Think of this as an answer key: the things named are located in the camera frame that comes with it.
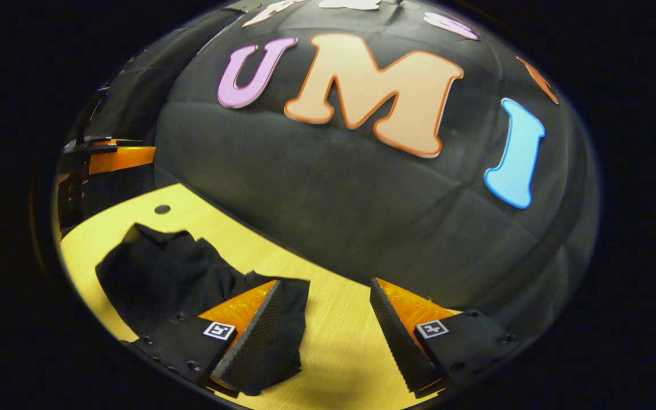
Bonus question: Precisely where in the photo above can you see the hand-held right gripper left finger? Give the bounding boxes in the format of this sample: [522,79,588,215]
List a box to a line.
[123,279,283,397]

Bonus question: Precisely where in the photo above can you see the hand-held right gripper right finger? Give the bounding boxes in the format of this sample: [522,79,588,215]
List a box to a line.
[370,278,519,397]

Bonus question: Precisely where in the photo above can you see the black backdrop cloth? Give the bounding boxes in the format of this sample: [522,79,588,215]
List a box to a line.
[63,0,600,342]

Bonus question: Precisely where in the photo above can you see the black garment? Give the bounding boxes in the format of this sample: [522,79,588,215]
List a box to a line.
[96,223,310,397]

